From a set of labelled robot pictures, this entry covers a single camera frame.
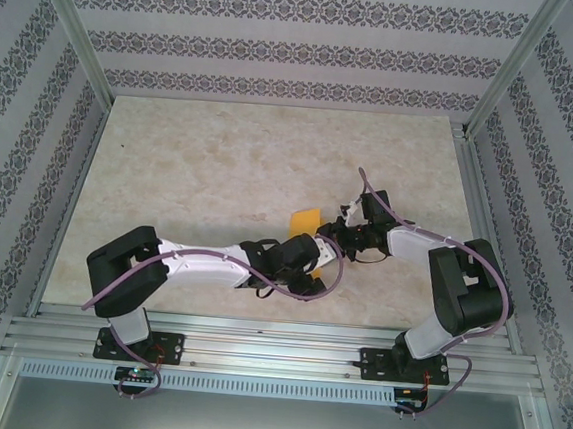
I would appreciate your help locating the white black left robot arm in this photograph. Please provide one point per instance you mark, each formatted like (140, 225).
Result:
(196, 267)

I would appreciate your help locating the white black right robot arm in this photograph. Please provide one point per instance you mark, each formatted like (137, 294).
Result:
(460, 290)

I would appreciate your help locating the grey metal sheet panel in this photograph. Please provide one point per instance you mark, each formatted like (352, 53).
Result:
(268, 424)

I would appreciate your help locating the aluminium front mounting rails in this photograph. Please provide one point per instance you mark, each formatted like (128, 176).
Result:
(275, 349)

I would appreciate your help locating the right controller circuit board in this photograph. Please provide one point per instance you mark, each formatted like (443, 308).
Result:
(410, 396)

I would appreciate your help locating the controller circuit board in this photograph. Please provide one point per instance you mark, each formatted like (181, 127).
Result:
(410, 396)
(137, 374)

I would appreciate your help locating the left controller circuit board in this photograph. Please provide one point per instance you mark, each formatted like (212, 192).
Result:
(137, 374)

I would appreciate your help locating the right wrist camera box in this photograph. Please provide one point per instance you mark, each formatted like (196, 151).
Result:
(351, 211)

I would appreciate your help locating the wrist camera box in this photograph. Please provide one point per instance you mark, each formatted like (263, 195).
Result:
(325, 253)
(351, 211)

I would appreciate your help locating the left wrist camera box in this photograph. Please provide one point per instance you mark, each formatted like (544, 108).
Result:
(325, 253)

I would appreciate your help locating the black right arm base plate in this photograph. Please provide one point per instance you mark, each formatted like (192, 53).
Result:
(371, 365)

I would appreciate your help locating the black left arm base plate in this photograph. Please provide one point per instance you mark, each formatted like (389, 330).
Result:
(174, 347)

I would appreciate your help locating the aluminium frame post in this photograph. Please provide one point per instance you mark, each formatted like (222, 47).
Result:
(512, 68)
(78, 30)

